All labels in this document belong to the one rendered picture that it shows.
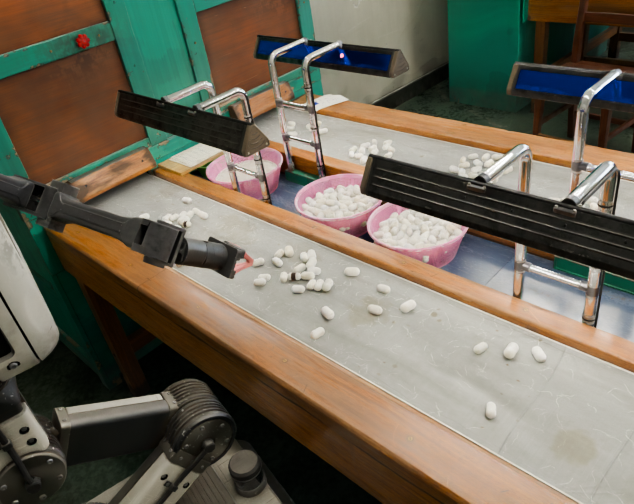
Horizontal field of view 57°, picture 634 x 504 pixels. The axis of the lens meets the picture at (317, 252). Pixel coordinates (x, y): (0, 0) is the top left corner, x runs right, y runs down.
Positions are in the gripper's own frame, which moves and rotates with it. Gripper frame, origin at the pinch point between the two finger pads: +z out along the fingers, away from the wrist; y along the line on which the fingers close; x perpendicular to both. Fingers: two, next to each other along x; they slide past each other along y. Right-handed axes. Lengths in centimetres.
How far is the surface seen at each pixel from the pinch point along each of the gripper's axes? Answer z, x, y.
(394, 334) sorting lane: 16.7, 3.8, -31.5
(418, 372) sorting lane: 12.3, 7.5, -42.0
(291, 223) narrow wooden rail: 27.9, -9.0, 18.0
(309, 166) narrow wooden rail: 54, -27, 43
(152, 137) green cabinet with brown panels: 23, -19, 90
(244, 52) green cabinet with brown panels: 51, -61, 92
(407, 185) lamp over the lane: -0.9, -26.0, -34.0
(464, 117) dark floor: 259, -98, 115
